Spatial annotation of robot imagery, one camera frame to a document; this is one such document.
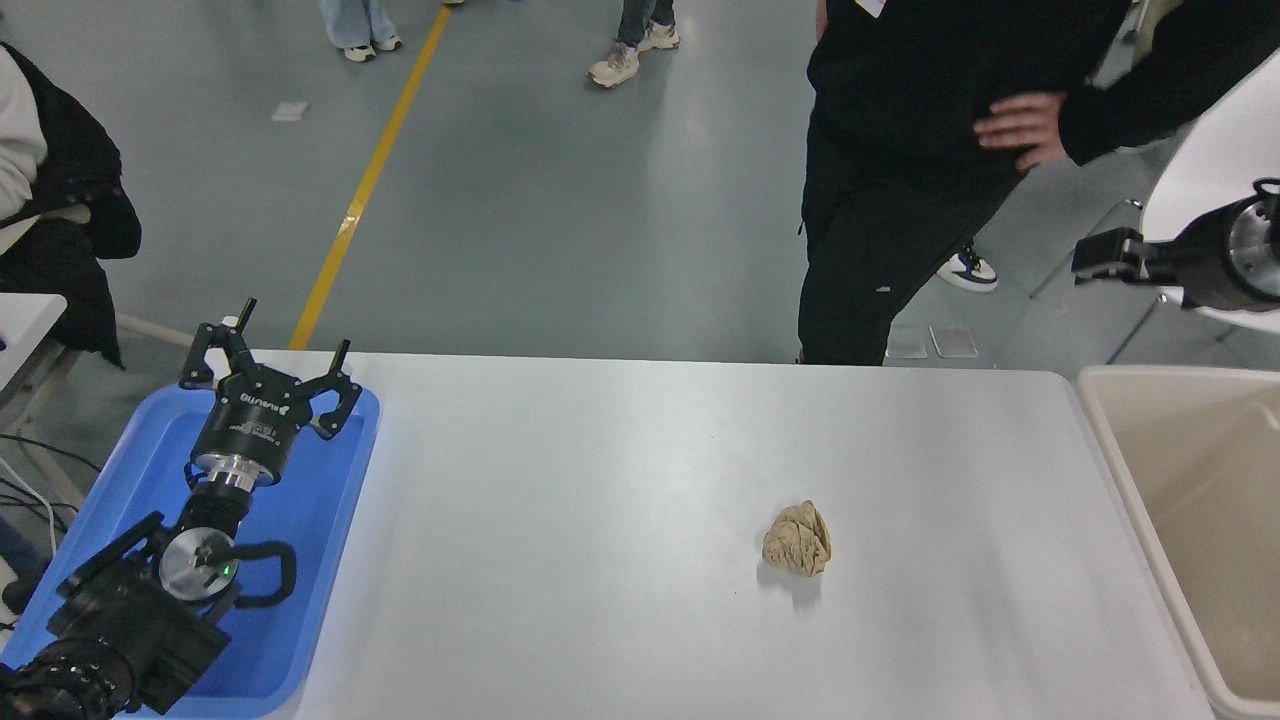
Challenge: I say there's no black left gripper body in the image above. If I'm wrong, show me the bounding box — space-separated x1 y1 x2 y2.
190 368 321 479

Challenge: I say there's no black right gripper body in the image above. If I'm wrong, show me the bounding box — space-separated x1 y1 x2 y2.
1178 198 1280 313

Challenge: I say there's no person's hand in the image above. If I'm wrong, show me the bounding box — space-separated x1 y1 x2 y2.
973 92 1071 171

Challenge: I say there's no white chair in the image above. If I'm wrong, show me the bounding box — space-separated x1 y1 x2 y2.
1030 50 1280 366

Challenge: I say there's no blue plastic tray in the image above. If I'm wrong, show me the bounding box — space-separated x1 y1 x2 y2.
0 385 381 719

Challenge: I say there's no white side table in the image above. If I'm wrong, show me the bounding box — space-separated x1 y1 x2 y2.
0 293 91 506

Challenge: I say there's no person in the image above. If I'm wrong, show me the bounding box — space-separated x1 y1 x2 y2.
318 0 404 64
797 0 1280 366
0 42 143 373
588 0 681 89

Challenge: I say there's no large pale bin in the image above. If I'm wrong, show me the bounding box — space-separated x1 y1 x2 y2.
1075 365 1280 720

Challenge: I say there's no crumpled tan paper ball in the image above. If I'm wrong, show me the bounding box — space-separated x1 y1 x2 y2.
761 500 833 578

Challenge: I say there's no black cable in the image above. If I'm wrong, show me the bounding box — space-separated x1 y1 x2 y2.
0 437 103 475

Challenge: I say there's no white cable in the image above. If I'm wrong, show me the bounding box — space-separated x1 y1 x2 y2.
0 460 57 557

